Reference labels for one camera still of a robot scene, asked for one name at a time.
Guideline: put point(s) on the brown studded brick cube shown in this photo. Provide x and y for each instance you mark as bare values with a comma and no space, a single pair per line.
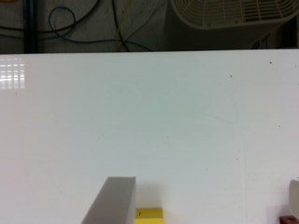
288,220

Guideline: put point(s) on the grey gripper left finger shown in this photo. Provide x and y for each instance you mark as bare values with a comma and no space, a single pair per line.
114,204

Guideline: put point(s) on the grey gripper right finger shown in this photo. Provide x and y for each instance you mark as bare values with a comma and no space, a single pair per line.
294,198

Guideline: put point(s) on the yellow wooden cube with hole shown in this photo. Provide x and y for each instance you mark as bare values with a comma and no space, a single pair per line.
149,216

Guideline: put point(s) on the white fan grille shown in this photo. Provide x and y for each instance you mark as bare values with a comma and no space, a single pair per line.
216,14

